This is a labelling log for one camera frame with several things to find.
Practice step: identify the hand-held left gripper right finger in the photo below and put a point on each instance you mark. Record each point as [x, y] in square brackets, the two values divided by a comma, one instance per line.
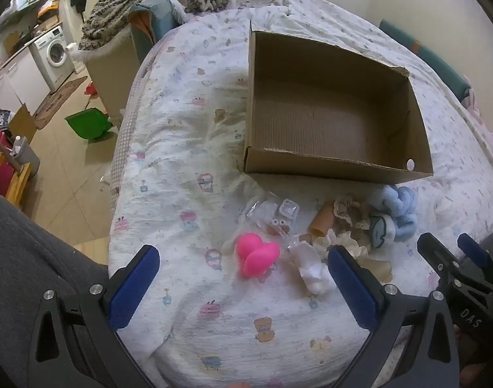
[351, 291]

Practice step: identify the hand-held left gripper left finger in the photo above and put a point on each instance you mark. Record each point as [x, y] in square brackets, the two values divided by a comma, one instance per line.
[133, 287]

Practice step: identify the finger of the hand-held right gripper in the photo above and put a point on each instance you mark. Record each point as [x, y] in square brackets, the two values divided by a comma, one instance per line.
[434, 252]
[473, 248]

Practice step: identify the cream ruffled scrunchie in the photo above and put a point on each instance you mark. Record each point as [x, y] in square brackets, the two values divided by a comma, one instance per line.
[376, 262]

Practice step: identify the white cloth piece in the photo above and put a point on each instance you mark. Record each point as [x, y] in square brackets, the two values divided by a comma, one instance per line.
[313, 268]

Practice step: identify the light blue plush toy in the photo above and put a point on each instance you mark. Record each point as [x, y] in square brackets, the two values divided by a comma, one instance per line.
[402, 210]

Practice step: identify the tan rubber funnel tube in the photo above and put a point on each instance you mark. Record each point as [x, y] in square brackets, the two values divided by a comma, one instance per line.
[321, 220]

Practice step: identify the beige lace scrunchie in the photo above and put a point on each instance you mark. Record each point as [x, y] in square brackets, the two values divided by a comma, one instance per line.
[349, 210]

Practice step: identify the pink heart-shaped toy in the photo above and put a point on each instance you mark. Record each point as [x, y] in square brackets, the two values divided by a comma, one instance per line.
[256, 256]

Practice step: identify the clear plastic bag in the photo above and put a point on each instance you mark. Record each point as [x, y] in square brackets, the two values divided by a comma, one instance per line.
[260, 212]

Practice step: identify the brown cardboard box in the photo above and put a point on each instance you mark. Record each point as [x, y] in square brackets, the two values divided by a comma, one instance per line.
[331, 109]

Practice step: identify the white sock with teal print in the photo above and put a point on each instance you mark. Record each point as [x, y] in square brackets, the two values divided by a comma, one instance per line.
[380, 232]

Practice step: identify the brown googly-eyed toy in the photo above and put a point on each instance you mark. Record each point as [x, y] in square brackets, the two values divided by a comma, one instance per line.
[279, 226]

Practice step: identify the small clear plastic case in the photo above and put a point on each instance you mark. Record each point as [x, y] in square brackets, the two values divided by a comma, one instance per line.
[289, 209]

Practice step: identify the white printed bed quilt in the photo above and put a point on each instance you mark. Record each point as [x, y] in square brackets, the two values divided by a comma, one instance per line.
[181, 149]

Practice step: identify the grey plastic bin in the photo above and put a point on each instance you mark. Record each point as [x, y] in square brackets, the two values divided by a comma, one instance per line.
[28, 157]

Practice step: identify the green dustpan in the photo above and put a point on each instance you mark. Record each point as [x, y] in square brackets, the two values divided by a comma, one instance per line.
[88, 123]

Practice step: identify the small cardboard carton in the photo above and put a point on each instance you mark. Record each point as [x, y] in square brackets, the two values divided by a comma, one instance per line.
[22, 123]

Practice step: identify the brown door mat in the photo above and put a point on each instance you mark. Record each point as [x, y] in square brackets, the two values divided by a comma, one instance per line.
[56, 103]

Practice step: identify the small red object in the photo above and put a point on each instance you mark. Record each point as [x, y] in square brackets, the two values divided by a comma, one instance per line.
[90, 89]

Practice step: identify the beige wooden board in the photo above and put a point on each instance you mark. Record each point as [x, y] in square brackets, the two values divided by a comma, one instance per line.
[113, 76]

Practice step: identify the white kitchen cabinet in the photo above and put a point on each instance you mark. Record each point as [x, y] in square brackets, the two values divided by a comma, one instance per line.
[22, 81]

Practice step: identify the white washing machine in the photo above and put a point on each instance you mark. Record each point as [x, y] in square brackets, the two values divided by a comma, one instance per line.
[54, 54]

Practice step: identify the striped knit blanket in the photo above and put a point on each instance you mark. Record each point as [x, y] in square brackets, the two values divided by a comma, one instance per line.
[121, 4]

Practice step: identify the yellow wooden frame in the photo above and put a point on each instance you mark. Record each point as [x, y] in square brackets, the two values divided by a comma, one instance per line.
[18, 182]

